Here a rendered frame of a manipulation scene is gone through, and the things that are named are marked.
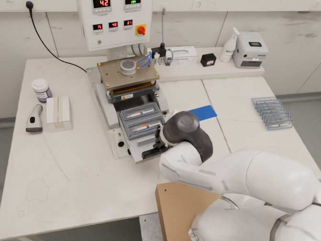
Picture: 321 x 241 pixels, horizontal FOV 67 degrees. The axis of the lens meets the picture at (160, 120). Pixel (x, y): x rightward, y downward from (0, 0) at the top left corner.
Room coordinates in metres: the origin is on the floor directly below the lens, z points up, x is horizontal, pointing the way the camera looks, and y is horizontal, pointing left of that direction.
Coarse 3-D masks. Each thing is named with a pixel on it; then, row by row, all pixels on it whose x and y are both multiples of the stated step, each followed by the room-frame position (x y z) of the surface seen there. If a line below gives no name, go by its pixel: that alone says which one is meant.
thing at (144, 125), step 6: (144, 120) 0.68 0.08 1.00; (150, 120) 0.68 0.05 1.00; (156, 120) 0.69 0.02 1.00; (162, 120) 0.70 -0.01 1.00; (132, 126) 0.63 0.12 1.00; (138, 126) 0.64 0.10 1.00; (144, 126) 0.65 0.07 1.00; (150, 126) 0.65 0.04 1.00; (156, 126) 0.66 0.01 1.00; (132, 132) 0.60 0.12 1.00
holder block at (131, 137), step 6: (132, 108) 0.75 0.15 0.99; (120, 114) 0.69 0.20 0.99; (150, 114) 0.73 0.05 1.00; (156, 114) 0.74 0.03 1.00; (126, 120) 0.66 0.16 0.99; (132, 120) 0.67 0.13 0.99; (138, 120) 0.68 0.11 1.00; (126, 126) 0.63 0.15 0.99; (126, 132) 0.61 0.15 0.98; (144, 132) 0.62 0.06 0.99; (150, 132) 0.63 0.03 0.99; (132, 138) 0.58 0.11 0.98
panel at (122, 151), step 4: (164, 116) 0.79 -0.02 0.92; (120, 128) 0.66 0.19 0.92; (116, 132) 0.64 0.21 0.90; (120, 132) 0.65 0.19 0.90; (116, 136) 0.63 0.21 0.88; (120, 136) 0.64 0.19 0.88; (116, 140) 0.62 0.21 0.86; (120, 140) 0.63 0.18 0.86; (124, 140) 0.64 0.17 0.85; (116, 144) 0.61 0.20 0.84; (124, 144) 0.63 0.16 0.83; (116, 148) 0.60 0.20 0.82; (120, 148) 0.61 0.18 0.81; (124, 148) 0.62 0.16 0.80; (128, 148) 0.63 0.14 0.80; (120, 152) 0.60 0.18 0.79; (124, 152) 0.61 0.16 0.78; (120, 156) 0.59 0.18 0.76
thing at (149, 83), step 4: (140, 84) 0.86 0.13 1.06; (144, 84) 0.86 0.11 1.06; (148, 84) 0.87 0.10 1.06; (120, 88) 0.80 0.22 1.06; (124, 88) 0.81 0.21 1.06; (128, 88) 0.81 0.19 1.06; (132, 88) 0.82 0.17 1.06; (136, 88) 0.83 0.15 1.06; (112, 92) 0.78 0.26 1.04; (116, 92) 0.77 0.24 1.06; (120, 92) 0.78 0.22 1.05
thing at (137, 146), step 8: (120, 120) 0.68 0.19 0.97; (144, 136) 0.61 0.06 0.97; (152, 136) 0.59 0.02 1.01; (128, 144) 0.55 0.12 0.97; (136, 144) 0.56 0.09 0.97; (144, 144) 0.57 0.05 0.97; (152, 144) 0.58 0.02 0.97; (136, 152) 0.52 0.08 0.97; (160, 152) 0.54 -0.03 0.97; (136, 160) 0.48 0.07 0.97; (144, 160) 0.49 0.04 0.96
